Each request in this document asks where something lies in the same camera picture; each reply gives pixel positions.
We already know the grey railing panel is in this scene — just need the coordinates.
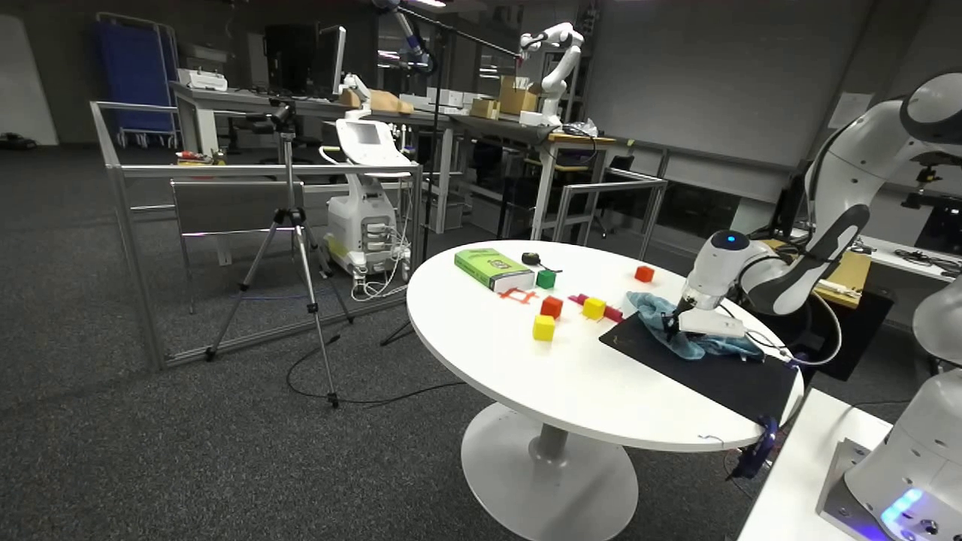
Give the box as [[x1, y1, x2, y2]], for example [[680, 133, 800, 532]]
[[170, 178, 302, 243]]

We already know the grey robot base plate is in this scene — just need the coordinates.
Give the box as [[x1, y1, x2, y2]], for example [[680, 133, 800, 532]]
[[814, 437, 904, 541]]

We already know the white box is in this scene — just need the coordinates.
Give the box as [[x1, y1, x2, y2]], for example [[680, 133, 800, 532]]
[[176, 65, 230, 95]]

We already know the white framed table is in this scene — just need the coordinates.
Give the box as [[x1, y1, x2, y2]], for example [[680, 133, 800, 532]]
[[170, 85, 302, 158]]

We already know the long workshop table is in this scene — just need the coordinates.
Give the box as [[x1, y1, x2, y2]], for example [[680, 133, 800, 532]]
[[296, 93, 633, 243]]

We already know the blue checked kitchen towel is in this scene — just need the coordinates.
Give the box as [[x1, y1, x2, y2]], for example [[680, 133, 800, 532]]
[[625, 288, 763, 365]]

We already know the white table pedestal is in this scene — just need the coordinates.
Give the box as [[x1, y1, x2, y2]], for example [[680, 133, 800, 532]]
[[459, 400, 641, 541]]

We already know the white device with screen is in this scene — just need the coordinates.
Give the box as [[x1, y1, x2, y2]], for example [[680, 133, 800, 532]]
[[314, 114, 417, 305]]

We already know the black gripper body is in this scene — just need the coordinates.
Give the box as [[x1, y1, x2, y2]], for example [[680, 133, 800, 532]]
[[667, 292, 705, 333]]

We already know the black mat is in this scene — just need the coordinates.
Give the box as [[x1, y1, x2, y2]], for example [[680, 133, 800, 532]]
[[599, 305, 805, 431]]

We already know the blue clamp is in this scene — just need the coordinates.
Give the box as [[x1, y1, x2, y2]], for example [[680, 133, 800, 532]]
[[729, 418, 790, 481]]

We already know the black boom stand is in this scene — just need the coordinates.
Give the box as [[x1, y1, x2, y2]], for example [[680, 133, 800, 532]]
[[385, 0, 524, 348]]

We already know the black camera tripod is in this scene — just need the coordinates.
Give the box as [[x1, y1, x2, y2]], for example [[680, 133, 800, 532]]
[[203, 128, 341, 413]]

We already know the green book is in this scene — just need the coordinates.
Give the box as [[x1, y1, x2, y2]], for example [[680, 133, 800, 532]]
[[451, 248, 538, 295]]

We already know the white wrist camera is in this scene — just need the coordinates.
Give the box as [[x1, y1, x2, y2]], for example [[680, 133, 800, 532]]
[[671, 306, 749, 339]]

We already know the white robot mounting platform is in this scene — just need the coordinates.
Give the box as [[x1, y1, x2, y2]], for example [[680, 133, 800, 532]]
[[733, 389, 962, 541]]

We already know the black camera on tripod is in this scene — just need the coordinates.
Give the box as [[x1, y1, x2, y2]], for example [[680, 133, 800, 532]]
[[243, 98, 302, 137]]

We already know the black storage box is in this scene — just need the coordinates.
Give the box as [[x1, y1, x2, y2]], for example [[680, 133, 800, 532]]
[[790, 288, 896, 384]]

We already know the tan wooden table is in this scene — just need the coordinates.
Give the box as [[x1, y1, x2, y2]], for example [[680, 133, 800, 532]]
[[811, 249, 877, 313]]

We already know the blue cart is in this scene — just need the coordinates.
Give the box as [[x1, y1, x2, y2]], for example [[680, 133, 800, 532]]
[[93, 9, 183, 137]]

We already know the white camera cable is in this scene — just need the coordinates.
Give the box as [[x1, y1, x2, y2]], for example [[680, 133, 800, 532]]
[[746, 288, 847, 373]]

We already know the black tool with cord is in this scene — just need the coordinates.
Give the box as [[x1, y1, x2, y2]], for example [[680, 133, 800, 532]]
[[516, 249, 565, 278]]

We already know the grey metal railing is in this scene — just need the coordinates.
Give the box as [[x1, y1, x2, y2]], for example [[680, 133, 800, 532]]
[[87, 98, 428, 371]]

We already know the yellow-green block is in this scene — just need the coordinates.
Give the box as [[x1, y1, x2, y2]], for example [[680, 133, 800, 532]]
[[565, 292, 625, 325]]

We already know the low grey metal frame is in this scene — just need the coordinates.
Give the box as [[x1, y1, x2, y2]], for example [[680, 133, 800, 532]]
[[551, 175, 674, 259]]

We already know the white board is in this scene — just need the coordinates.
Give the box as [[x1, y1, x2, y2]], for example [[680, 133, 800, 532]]
[[0, 9, 60, 150]]

